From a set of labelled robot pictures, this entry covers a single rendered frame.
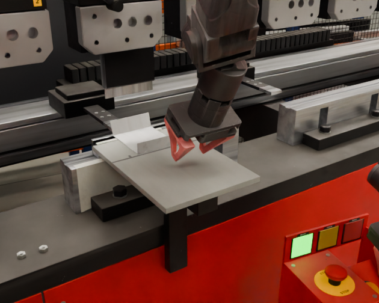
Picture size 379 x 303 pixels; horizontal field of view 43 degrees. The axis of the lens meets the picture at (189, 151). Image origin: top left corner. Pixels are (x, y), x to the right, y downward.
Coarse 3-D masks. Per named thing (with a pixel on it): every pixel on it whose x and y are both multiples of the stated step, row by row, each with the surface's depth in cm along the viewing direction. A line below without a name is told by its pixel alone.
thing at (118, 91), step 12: (144, 48) 88; (108, 60) 85; (120, 60) 86; (132, 60) 88; (144, 60) 89; (108, 72) 86; (120, 72) 87; (132, 72) 89; (144, 72) 90; (108, 84) 87; (120, 84) 88; (132, 84) 90; (144, 84) 92; (108, 96) 89
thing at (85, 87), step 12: (72, 84) 112; (84, 84) 112; (96, 84) 112; (48, 96) 112; (60, 96) 108; (72, 96) 105; (84, 96) 107; (96, 96) 108; (60, 108) 106; (72, 108) 105; (84, 108) 106; (96, 108) 106; (108, 108) 110; (108, 120) 99
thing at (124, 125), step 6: (144, 114) 96; (114, 120) 93; (120, 120) 93; (126, 120) 94; (132, 120) 95; (138, 120) 96; (144, 120) 96; (114, 126) 93; (120, 126) 93; (126, 126) 94; (132, 126) 95; (138, 126) 96; (144, 126) 96; (114, 132) 93; (120, 132) 94
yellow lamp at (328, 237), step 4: (332, 228) 94; (336, 228) 94; (320, 232) 93; (324, 232) 93; (328, 232) 94; (332, 232) 94; (336, 232) 95; (320, 236) 93; (324, 236) 94; (328, 236) 94; (332, 236) 95; (336, 236) 95; (320, 240) 94; (324, 240) 94; (328, 240) 95; (332, 240) 95; (320, 244) 94; (324, 244) 95; (328, 244) 95; (332, 244) 96; (320, 248) 95
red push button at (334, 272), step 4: (328, 268) 86; (332, 268) 86; (336, 268) 86; (340, 268) 86; (344, 268) 87; (328, 272) 86; (332, 272) 85; (336, 272) 85; (340, 272) 85; (344, 272) 85; (328, 276) 85; (332, 276) 85; (336, 276) 85; (340, 276) 85; (344, 276) 85; (328, 280) 87; (332, 280) 86; (336, 280) 85; (340, 280) 85; (332, 284) 86; (336, 284) 86
